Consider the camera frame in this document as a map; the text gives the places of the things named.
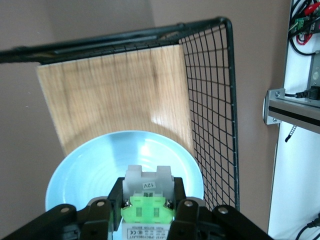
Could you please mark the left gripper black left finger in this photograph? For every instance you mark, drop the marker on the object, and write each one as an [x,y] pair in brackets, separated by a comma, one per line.
[100,217]

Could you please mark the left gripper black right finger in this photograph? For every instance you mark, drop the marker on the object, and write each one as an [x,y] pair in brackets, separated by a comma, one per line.
[190,217]

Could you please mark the silver aluminium bracket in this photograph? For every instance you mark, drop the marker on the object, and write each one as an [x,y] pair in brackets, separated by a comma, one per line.
[273,105]

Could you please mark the light blue plate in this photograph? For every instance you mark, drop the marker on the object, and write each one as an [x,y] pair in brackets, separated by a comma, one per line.
[87,170]

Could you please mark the grey power supply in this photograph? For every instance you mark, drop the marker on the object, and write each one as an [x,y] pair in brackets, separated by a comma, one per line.
[315,67]

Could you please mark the red alligator clip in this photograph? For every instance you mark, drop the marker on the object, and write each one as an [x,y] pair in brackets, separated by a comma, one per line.
[312,8]

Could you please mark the grey aluminium profile bar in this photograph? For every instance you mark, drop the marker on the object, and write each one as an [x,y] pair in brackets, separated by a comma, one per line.
[300,112]

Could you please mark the white table edge board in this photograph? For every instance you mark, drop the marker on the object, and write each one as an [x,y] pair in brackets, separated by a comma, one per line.
[295,175]

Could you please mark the brown table mat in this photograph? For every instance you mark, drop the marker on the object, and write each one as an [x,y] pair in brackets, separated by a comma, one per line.
[25,150]

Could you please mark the small green circuit board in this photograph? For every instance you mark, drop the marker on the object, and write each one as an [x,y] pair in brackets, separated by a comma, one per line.
[298,24]

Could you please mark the red push button green block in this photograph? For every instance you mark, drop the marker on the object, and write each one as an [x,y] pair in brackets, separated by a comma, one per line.
[147,207]

